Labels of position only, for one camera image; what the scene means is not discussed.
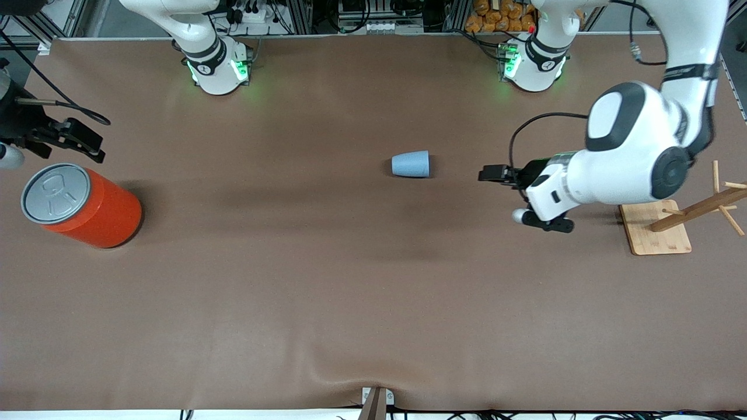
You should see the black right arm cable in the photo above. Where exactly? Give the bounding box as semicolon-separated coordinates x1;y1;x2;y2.
0;29;111;127

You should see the bag of orange snacks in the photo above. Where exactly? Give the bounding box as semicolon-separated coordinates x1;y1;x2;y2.
465;0;539;33

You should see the red can with grey lid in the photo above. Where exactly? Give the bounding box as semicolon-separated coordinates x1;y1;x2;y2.
20;163;143;249

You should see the brown table mat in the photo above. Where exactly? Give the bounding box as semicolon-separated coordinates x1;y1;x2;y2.
0;34;747;412

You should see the light blue plastic cup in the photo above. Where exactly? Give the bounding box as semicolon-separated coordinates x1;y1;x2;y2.
391;150;431;178

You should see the grey metal edge bracket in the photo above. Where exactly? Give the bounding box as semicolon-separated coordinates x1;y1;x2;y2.
360;386;395;420

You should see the bamboo cup rack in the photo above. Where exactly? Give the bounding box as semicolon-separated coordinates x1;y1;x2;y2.
619;160;747;256

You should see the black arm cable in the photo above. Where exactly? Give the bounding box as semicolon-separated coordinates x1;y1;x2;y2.
0;29;111;127
509;0;669;173

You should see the white power strip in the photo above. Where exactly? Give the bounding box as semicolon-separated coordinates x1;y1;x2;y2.
231;5;281;25

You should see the white terminal strip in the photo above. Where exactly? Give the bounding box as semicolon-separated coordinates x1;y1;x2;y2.
363;22;424;34

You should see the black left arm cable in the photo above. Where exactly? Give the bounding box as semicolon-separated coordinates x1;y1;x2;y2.
509;0;669;173

